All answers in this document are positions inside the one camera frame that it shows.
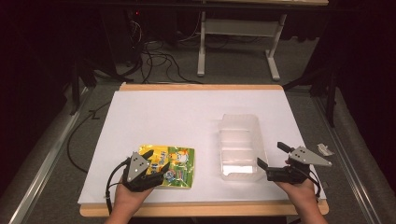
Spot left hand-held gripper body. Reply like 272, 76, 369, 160
121, 151, 165, 192

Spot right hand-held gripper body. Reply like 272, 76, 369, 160
266, 146, 333, 185

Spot yellow green snack bag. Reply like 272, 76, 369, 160
137, 144, 196, 189

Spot person's left hand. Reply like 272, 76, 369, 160
113, 177, 155, 216

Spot person's right hand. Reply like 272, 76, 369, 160
275, 158, 320, 213

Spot crumpled white paper scrap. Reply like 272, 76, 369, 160
317, 143, 335, 157

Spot clear plastic container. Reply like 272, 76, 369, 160
218, 113, 269, 183

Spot white table mat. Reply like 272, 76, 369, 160
78, 90, 327, 205

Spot dark metal stand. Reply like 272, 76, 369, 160
281, 66, 339, 129
68, 55, 98, 117

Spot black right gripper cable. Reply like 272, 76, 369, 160
306, 169, 322, 200

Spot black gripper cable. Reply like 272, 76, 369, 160
306, 169, 322, 200
105, 157, 132, 216

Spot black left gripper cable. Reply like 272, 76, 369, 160
105, 157, 132, 216

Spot grey metal floor rail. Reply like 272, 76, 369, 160
7, 87, 92, 224
311, 92, 386, 224

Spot black floor cable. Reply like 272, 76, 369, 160
66, 101, 112, 174

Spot tangle of black floor cables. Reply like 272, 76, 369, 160
122, 18, 206, 86

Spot white metal desk frame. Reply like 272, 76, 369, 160
196, 10, 288, 82

